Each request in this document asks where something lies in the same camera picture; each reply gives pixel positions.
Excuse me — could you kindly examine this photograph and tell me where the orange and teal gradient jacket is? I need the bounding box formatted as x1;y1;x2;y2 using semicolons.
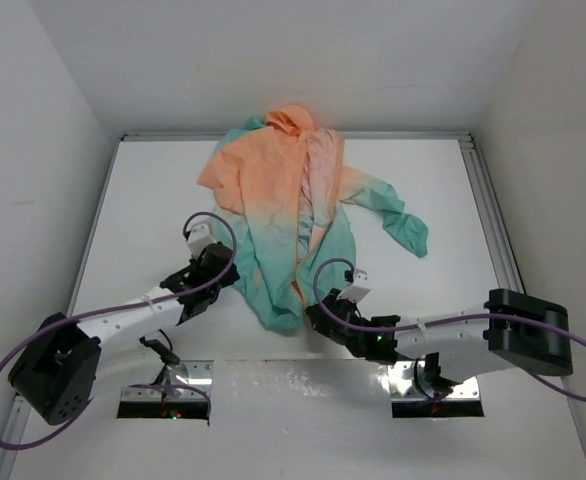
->
198;104;429;333

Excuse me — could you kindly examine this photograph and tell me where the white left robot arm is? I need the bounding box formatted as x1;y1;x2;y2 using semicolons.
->
8;242;239;426

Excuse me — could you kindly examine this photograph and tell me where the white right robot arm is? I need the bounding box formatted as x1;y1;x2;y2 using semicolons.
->
305;289;573;398

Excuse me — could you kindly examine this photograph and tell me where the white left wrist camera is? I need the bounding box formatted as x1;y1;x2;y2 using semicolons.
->
186;221;216;259

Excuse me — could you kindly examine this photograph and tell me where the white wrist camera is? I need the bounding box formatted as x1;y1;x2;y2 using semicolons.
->
186;221;216;259
337;269;371;304

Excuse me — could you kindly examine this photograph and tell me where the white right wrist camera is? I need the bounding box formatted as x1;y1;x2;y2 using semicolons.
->
337;269;371;304

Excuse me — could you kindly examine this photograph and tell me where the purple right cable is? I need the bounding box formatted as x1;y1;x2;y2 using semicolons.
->
313;257;586;404

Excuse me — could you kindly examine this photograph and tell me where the shiny metal base plate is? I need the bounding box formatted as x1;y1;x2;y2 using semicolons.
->
118;357;484;404

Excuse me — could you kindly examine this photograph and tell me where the aluminium frame rail back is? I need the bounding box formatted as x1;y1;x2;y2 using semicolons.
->
121;131;473;142

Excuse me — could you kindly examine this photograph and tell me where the aluminium frame rail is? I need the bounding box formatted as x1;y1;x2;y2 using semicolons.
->
121;131;473;142
458;134;525;293

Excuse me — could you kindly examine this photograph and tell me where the aluminium frame rail right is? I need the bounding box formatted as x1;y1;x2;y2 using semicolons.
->
458;134;525;293

